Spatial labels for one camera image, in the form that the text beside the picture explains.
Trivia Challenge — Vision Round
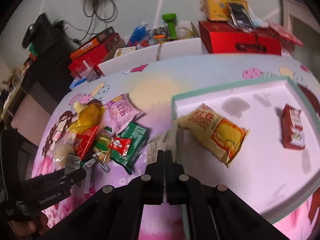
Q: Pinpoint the white green biscuit packet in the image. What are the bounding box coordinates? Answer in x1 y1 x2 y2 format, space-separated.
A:
64 154 81 175

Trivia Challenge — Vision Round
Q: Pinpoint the clear packet round bun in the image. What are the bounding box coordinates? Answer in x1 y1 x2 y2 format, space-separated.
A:
52 140 74 170

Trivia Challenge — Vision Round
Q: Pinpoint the small red candy packet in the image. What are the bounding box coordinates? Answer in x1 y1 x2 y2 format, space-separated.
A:
107 137 132 156

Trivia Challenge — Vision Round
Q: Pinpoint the green cow snack packet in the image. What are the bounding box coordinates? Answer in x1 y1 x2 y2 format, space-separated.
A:
93 134 111 173

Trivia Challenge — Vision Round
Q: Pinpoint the red Rosekiss snack packet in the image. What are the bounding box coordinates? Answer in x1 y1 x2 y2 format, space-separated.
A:
74 125 99 160

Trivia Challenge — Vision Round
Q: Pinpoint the yellow cream snack packet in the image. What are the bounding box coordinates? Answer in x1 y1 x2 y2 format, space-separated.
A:
173 103 249 167

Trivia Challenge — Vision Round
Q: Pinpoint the dark green snack packet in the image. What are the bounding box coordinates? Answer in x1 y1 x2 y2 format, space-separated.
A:
108 122 149 175

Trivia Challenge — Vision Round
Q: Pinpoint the pink snack packet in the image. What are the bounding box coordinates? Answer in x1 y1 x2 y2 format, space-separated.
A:
105 93 144 134

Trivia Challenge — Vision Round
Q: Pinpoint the yellow transparent cake packet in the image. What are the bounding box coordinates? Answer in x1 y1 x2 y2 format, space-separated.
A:
68 103 105 134

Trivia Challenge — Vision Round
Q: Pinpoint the white tray with teal rim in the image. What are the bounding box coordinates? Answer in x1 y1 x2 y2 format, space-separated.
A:
171 76 319 223

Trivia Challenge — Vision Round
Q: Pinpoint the cream jelly cup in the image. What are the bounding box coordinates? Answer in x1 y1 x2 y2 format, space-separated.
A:
73 101 86 114

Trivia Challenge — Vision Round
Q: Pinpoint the cartoon printed tablecloth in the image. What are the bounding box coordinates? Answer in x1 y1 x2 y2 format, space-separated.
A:
32 54 319 239

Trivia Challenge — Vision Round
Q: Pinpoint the blue white tissue pack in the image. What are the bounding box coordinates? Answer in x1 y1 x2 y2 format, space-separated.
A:
69 77 87 90

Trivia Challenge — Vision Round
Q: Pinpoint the dark red snack packet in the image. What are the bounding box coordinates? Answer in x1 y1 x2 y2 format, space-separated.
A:
281 104 306 150

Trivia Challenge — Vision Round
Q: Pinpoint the clear plastic container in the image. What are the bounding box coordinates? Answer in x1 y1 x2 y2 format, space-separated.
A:
68 60 99 82

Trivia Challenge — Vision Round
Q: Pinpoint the white cardboard box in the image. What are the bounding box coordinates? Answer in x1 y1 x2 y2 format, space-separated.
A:
98 21 207 76

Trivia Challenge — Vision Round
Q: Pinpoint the red box under orange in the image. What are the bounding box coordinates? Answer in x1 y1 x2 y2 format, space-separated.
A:
72 33 121 76

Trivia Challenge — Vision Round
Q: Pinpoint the red gift box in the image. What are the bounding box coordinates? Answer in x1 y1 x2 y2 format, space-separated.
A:
199 21 281 55

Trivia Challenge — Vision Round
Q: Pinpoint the round clear tape roll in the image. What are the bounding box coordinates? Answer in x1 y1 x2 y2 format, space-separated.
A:
176 27 193 40

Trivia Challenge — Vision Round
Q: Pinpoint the blue bottle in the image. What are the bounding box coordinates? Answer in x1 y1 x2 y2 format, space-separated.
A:
127 21 148 47

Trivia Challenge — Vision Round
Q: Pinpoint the orange flat box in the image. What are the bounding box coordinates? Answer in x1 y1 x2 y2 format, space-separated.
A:
70 27 116 60

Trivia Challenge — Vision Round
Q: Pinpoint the green dumbbell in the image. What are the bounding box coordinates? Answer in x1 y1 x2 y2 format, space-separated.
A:
162 13 177 40

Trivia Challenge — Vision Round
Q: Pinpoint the red patterned lid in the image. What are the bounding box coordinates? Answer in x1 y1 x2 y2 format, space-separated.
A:
268 22 304 47

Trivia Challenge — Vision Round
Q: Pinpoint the yellow carton with handle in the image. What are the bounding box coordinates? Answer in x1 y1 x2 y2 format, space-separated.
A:
200 0 248 21

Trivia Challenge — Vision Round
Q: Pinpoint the black cable on floor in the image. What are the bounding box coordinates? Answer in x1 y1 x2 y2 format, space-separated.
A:
63 0 118 45

